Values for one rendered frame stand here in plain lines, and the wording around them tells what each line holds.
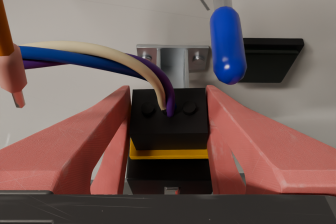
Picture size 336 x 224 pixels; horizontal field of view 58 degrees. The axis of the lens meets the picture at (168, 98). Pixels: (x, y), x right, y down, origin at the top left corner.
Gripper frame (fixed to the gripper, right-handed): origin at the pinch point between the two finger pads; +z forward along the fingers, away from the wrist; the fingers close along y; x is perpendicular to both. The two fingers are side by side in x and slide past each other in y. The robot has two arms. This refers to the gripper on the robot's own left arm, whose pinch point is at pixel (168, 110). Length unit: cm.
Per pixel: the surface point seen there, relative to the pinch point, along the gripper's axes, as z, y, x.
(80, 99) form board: 10.9, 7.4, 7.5
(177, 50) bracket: 7.7, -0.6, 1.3
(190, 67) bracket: 8.5, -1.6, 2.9
